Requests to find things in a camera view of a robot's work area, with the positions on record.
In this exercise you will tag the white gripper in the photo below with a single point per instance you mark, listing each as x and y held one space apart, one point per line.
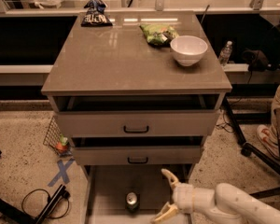
183 197

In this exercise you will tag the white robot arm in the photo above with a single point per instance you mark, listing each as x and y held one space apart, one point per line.
225 204

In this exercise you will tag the open bottom drawer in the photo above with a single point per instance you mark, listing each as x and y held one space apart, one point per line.
109 185

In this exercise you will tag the grey drawer cabinet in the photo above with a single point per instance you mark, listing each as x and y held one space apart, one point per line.
113 68

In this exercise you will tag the black office chair base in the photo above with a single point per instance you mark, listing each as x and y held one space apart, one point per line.
247 149

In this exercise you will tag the blue tape cross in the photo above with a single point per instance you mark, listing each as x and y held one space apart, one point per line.
62 172

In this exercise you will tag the white red sneaker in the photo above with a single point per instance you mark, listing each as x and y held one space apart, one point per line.
265 136

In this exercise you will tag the orange green item in basket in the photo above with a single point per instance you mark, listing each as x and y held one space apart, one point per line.
62 144

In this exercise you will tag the white bowl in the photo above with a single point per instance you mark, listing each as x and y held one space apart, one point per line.
188 49

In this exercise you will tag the black stand leg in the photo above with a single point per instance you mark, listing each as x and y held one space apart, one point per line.
37 206

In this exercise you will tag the clear water bottle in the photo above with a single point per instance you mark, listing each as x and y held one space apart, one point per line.
225 53

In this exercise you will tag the black bag on ledge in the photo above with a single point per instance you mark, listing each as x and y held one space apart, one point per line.
256 60

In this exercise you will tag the green chip bag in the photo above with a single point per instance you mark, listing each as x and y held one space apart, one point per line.
159 34

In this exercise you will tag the dark blue chip bag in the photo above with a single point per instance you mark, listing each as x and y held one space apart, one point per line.
95 15

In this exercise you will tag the middle drawer with handle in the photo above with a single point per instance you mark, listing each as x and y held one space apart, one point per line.
137 150

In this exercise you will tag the drawer with handle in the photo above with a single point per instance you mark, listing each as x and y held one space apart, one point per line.
137 150
137 123

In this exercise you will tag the top drawer with handle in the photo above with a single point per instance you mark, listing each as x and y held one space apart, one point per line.
137 123

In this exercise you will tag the wire mesh basket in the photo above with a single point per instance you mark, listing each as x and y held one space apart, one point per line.
52 137

